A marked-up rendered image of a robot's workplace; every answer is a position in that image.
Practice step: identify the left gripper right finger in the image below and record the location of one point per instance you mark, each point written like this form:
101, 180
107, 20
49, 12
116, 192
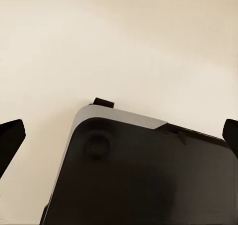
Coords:
230, 135

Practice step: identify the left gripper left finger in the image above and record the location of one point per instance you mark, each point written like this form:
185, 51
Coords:
12, 135

